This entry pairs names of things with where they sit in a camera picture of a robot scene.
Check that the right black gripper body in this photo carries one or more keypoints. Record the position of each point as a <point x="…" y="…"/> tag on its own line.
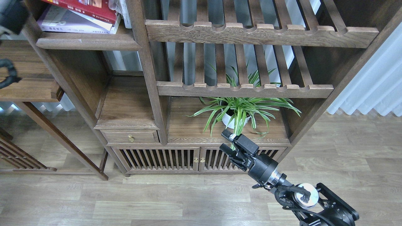
<point x="262" y="168"/>

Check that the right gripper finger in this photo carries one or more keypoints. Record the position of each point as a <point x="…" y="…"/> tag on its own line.
<point x="231" y="137"/>
<point x="230" y="153"/>

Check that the yellow green paperback book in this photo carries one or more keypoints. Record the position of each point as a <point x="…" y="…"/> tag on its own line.
<point x="100" y="23"/>

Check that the red paperback book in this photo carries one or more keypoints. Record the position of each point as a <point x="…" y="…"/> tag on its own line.
<point x="98" y="9"/>

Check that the white lavender paperback book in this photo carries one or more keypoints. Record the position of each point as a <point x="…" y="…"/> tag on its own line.
<point x="58" y="19"/>

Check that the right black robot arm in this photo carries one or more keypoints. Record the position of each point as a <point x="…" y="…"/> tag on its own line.
<point x="312" y="205"/>

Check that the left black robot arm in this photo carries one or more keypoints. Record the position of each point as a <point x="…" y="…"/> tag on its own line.
<point x="13" y="16"/>

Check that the white object on upper shelf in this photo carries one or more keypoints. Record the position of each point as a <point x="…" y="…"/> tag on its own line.
<point x="120" y="7"/>

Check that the white plant pot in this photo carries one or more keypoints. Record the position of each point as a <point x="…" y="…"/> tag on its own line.
<point x="232" y="118"/>

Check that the right slatted cabinet door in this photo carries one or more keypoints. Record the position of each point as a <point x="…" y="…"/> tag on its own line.
<point x="212" y="160"/>

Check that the green spider plant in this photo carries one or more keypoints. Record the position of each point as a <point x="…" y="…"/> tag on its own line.
<point x="259" y="108"/>

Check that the dark wooden bookshelf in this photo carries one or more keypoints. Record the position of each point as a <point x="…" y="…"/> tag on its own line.
<point x="138" y="79"/>

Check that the small wooden drawer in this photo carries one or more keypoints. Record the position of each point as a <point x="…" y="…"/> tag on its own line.
<point x="130" y="136"/>

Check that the white curtain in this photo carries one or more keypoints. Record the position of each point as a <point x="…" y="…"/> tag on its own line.
<point x="378" y="85"/>

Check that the wooden side table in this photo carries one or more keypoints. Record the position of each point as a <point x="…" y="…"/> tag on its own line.
<point x="25" y="80"/>

